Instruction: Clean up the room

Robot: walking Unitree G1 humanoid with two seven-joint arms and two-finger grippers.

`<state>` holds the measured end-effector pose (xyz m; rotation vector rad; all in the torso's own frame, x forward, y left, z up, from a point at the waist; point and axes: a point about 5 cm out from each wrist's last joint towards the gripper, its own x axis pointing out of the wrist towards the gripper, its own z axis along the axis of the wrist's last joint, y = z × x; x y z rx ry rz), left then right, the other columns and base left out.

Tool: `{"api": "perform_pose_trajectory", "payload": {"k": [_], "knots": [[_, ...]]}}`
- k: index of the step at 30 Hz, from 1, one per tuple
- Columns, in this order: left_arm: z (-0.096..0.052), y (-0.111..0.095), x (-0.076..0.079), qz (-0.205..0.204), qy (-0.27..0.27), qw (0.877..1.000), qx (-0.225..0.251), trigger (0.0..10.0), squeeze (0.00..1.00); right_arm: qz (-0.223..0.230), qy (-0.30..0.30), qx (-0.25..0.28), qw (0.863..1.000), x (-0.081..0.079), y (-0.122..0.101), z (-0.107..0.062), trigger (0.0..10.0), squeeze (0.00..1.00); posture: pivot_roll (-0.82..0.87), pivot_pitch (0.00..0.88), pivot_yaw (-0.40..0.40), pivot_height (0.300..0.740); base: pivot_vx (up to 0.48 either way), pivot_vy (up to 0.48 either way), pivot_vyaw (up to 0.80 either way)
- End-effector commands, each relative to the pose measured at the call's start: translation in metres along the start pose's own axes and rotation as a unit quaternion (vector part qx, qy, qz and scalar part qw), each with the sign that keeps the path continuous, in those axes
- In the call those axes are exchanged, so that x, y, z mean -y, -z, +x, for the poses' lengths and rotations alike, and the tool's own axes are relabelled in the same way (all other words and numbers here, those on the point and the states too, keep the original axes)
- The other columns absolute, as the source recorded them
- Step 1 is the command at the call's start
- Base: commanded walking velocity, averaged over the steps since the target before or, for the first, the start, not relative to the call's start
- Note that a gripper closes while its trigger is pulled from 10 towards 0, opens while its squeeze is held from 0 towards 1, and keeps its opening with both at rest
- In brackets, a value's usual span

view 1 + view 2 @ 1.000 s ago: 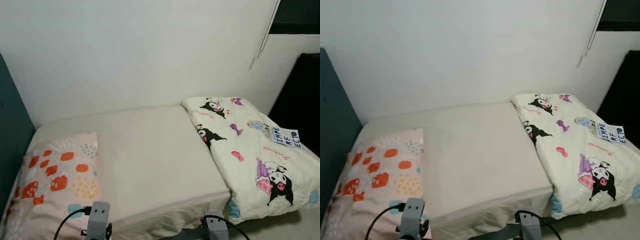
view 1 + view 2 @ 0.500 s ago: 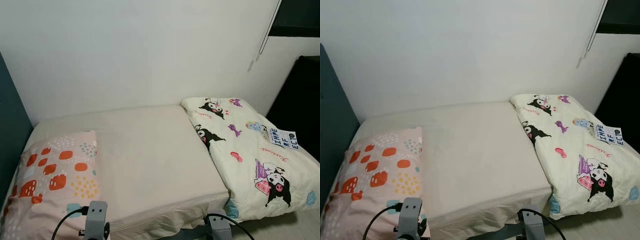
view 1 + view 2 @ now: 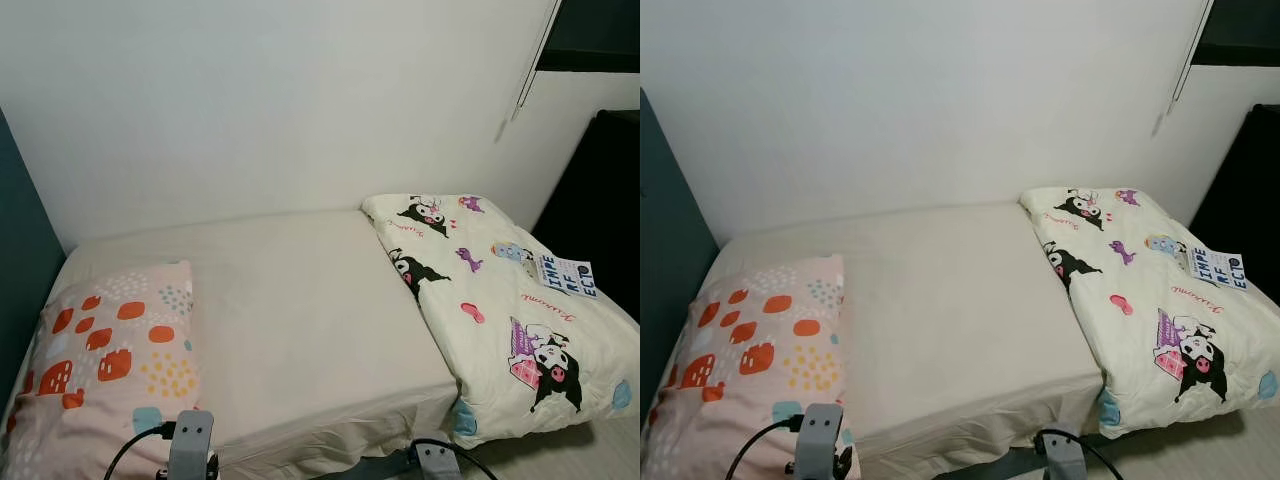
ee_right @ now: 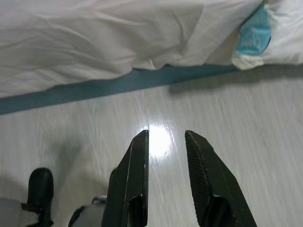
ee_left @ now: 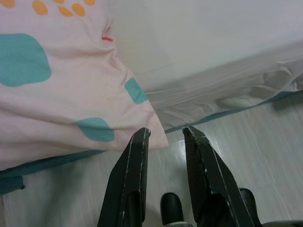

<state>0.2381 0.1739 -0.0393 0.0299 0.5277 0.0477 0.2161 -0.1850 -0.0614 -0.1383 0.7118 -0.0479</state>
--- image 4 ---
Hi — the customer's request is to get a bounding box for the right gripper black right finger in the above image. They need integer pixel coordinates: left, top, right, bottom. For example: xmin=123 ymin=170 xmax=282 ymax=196
xmin=184 ymin=129 xmax=258 ymax=227

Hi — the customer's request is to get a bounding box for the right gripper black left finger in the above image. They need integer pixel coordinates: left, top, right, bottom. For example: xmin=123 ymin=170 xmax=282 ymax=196
xmin=101 ymin=129 xmax=150 ymax=227

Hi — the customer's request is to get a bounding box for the mattress with beige sheet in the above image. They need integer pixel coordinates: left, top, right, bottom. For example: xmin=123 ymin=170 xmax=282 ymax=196
xmin=0 ymin=0 xmax=265 ymax=98

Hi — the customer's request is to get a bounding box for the cream cartoon print quilt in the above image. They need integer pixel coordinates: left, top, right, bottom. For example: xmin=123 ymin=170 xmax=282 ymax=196
xmin=231 ymin=0 xmax=303 ymax=71

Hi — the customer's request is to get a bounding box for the teal upholstered bed frame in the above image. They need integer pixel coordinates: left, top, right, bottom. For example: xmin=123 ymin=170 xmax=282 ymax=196
xmin=0 ymin=63 xmax=240 ymax=116

